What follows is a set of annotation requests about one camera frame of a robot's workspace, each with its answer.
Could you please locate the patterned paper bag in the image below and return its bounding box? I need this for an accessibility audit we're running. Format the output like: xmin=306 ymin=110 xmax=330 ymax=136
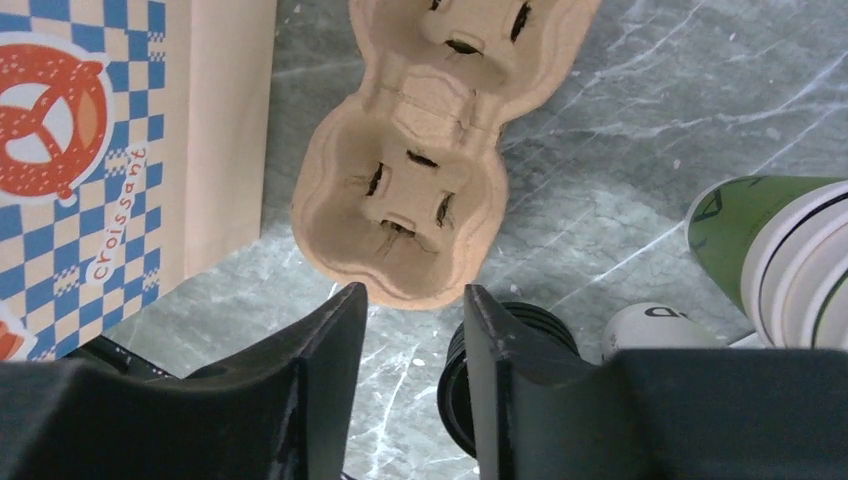
xmin=1 ymin=0 xmax=277 ymax=361

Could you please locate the stack of paper cups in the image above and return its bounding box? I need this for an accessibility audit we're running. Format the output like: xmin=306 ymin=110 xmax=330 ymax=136
xmin=685 ymin=175 xmax=847 ymax=347

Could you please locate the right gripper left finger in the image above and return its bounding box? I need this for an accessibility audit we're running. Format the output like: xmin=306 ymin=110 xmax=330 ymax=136
xmin=1 ymin=283 xmax=368 ymax=479

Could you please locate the single white paper cup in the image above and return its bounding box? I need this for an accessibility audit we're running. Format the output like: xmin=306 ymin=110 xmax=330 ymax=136
xmin=601 ymin=302 xmax=726 ymax=362

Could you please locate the pile of wrapped straws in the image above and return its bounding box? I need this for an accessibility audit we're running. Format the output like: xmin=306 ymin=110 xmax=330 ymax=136
xmin=727 ymin=332 xmax=771 ymax=349

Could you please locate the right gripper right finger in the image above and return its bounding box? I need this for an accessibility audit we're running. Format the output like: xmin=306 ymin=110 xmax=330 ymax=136
xmin=463 ymin=285 xmax=847 ymax=479

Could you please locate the cardboard cup carrier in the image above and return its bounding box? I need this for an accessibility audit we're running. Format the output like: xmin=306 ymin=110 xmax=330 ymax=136
xmin=291 ymin=0 xmax=599 ymax=310

